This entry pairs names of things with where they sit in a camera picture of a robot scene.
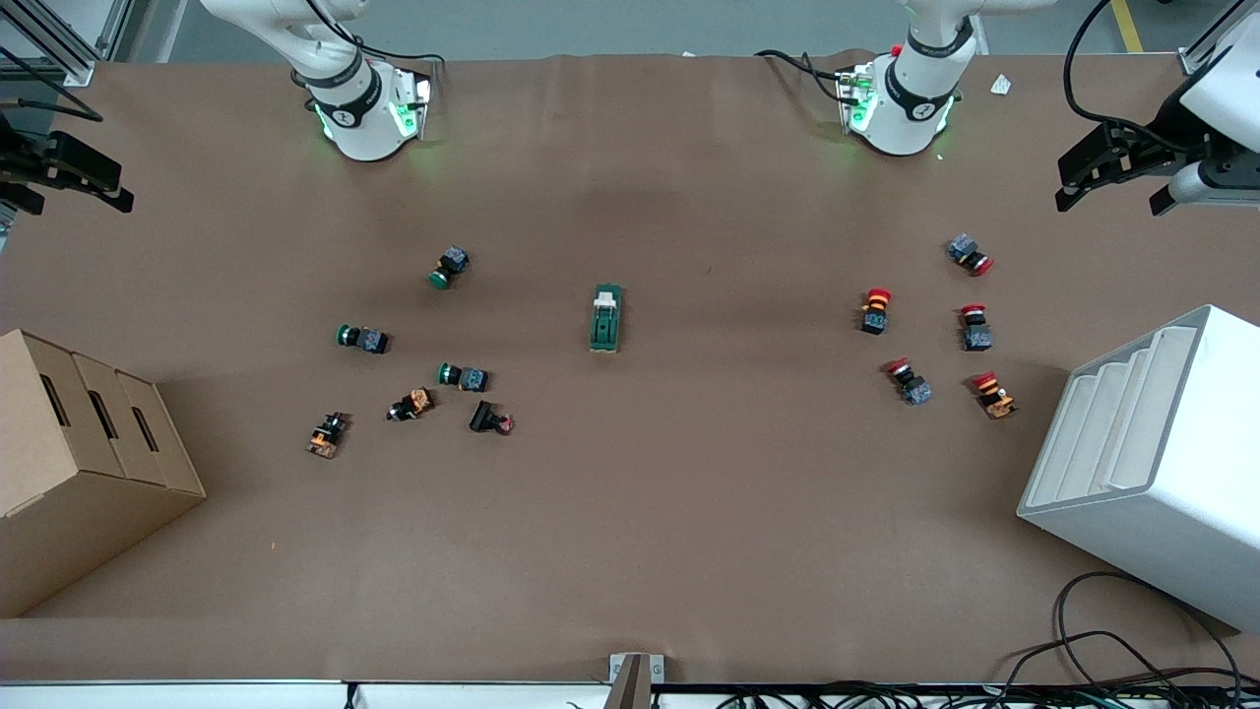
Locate metal mount bracket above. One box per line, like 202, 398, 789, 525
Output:
608, 653, 666, 709

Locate black cable loop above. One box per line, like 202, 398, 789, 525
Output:
1051, 571, 1243, 682

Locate black cable bundle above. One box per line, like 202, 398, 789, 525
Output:
719, 630, 1260, 709

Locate red mushroom button orange block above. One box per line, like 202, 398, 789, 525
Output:
971, 370, 1019, 420

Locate black arm base cable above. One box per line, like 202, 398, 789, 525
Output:
755, 48, 850, 104

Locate white compartment bin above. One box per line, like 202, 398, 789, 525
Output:
1017, 304, 1260, 634

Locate white table edge rail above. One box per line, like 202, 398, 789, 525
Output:
0, 677, 1260, 709

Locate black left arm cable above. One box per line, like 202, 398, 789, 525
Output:
1062, 0, 1197, 155

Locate aluminium frame profile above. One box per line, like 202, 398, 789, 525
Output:
0, 0, 134, 88
1178, 0, 1260, 77

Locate brown paper table cover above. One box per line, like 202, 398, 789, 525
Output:
0, 49, 1260, 686

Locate brown cardboard box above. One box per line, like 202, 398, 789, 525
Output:
0, 329, 208, 619

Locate green load switch cream base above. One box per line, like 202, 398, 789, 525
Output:
590, 284, 625, 355

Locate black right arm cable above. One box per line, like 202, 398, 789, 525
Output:
0, 44, 105, 125

